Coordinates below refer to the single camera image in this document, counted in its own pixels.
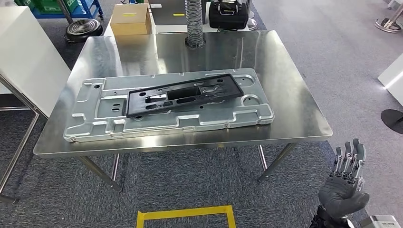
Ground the black round floor pad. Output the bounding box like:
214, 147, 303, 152
380, 109, 403, 135

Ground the grey ribbed flexible hose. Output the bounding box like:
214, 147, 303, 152
184, 0, 207, 49

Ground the steel round stand base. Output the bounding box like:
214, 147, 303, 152
374, 0, 403, 34

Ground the white block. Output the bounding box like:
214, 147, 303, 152
377, 53, 403, 107

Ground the white table with steel legs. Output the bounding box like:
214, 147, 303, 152
0, 6, 71, 204

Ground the stainless steel workbench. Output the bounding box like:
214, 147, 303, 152
33, 29, 334, 193

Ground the black carry case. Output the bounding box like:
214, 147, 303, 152
208, 0, 250, 31

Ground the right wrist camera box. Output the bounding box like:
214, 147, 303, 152
359, 215, 401, 228

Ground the black plastic panel part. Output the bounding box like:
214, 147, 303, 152
125, 73, 245, 119

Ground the green plastic bin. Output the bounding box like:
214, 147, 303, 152
31, 0, 73, 13

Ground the blue wheeled rack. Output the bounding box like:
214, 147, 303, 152
14, 0, 105, 19

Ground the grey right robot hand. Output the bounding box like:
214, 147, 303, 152
318, 138, 371, 221

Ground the white low cabinet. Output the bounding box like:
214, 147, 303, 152
104, 0, 256, 35

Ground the silver stamped metal panel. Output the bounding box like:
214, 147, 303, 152
63, 67, 275, 143

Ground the brown cardboard box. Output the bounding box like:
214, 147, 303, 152
110, 3, 153, 37

